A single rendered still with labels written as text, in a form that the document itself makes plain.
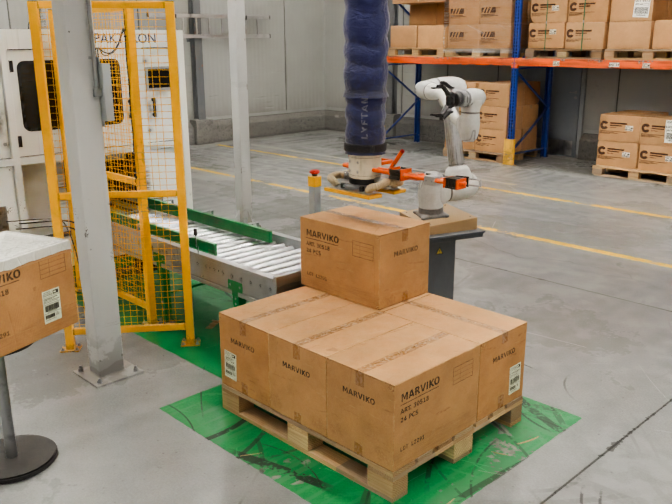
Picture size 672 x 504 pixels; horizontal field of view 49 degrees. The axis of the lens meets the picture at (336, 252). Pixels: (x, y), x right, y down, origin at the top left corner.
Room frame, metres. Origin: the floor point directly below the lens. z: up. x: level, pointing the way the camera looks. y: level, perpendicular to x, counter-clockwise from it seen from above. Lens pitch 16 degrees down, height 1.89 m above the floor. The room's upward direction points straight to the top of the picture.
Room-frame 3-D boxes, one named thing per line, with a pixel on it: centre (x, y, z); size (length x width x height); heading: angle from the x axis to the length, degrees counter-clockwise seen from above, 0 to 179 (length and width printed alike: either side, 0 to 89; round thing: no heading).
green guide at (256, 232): (5.47, 0.97, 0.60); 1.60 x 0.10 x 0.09; 45
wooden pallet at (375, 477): (3.50, -0.17, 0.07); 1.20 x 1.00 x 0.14; 45
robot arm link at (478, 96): (4.13, -0.75, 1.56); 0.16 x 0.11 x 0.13; 134
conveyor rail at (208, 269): (4.80, 1.15, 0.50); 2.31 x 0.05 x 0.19; 45
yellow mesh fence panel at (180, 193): (4.41, 1.31, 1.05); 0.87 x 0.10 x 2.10; 97
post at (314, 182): (4.96, 0.14, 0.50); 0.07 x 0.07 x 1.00; 45
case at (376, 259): (3.94, -0.15, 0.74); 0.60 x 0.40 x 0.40; 44
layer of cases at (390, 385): (3.50, -0.17, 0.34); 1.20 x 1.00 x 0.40; 45
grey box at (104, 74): (4.09, 1.27, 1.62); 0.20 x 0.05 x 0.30; 45
